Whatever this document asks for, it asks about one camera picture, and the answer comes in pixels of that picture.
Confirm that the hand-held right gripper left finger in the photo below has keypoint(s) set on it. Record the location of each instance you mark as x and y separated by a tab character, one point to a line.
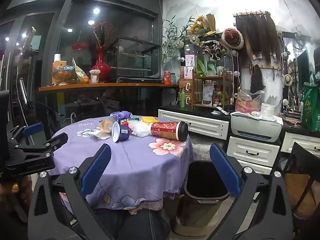
96	170

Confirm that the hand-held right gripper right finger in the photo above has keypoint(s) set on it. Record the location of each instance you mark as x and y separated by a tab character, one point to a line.
225	170

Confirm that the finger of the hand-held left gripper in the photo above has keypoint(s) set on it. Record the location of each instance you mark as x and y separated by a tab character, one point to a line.
32	128
58	140

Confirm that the black trash bin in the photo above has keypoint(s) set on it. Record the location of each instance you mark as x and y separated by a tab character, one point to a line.
200	180

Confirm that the clear plastic drink cup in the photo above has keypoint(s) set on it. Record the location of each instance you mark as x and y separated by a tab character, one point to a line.
107	125

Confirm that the blue yogurt cup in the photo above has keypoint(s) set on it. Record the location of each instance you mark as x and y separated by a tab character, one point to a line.
123	132

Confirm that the white plastic wrapper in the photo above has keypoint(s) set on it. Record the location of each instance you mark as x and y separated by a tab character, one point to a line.
140	130

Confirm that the red paper cup black lid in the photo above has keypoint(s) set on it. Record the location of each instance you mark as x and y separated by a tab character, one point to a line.
165	130

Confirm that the person's left hand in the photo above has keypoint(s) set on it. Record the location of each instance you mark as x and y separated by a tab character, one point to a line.
21	187

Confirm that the bin with clear liner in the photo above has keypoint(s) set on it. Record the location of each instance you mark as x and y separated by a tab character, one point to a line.
201	152

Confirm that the white drawer stack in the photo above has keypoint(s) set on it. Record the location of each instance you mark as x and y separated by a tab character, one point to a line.
252	152

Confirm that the purple floral tablecloth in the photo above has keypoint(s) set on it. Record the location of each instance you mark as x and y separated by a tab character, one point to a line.
130	165

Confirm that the white printer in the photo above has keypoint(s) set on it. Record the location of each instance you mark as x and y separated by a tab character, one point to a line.
252	127

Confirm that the white wide drawer cabinet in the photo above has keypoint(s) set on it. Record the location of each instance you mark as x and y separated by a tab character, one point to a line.
200	123

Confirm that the red snack packet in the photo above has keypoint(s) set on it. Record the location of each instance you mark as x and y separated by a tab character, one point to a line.
124	123

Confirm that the purple plastic bag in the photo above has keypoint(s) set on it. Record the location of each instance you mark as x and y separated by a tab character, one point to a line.
120	116

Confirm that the green packet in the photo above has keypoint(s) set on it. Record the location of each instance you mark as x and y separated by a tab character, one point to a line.
131	119

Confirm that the floral gift box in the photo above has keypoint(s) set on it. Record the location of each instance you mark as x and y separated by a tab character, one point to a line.
63	73

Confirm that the wooden counter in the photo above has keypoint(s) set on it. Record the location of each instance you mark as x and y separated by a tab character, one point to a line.
100	86

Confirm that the cream paper bag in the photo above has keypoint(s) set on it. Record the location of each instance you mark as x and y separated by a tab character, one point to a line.
80	73

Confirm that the pink plastic bag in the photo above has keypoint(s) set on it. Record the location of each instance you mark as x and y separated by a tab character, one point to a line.
247	102

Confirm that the person's leg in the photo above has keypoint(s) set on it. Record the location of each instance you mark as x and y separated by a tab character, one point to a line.
140	227

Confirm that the white tissue roll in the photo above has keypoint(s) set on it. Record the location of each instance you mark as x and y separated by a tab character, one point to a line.
267	111

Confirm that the yellow packet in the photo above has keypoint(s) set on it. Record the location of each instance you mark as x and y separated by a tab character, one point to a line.
150	120

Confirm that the white paper roll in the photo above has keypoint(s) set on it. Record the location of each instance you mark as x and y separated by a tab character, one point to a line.
57	57

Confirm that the black chair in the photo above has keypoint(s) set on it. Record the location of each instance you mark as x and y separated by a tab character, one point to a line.
303	152

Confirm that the green bottle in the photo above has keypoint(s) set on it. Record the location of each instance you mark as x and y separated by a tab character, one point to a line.
184	100

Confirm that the stack of books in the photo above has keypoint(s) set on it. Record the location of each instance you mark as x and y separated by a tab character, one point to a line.
291	118

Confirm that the red vase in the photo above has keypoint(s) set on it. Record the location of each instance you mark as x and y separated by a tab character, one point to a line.
101	67

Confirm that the wooden desktop rack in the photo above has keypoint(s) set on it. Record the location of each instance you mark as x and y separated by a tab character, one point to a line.
212	80

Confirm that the stack of brown boxes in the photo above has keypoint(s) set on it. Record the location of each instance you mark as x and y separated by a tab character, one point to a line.
188	86

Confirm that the black hanging bag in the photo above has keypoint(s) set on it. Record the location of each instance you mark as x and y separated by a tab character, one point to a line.
256	82

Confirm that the white mug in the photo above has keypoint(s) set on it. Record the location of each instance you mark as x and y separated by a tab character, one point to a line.
220	71

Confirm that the pink box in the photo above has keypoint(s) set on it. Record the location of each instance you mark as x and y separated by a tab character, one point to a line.
189	72

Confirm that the teal jar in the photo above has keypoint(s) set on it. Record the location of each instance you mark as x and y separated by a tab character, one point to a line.
173	78

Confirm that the green tote bag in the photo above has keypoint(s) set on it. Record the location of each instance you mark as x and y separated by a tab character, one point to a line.
310	105

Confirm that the red can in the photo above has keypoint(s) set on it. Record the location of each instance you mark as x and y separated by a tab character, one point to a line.
167	78

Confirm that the small straw hat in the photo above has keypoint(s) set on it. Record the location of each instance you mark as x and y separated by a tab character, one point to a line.
287	79

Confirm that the glass display case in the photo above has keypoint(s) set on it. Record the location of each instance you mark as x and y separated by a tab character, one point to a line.
135	57

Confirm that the dried flower branches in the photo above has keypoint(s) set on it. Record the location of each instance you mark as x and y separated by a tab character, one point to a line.
100	32

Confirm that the red round headpiece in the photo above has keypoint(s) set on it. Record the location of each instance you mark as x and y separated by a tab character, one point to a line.
232	37

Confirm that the row of hanging hair wigs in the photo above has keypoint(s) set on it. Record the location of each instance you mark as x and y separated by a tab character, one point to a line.
257	37

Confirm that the green leafy branch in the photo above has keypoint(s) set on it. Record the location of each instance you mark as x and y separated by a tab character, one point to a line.
172	37

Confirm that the yellow flower bouquet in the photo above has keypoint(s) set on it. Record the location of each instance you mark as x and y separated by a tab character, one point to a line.
202	26

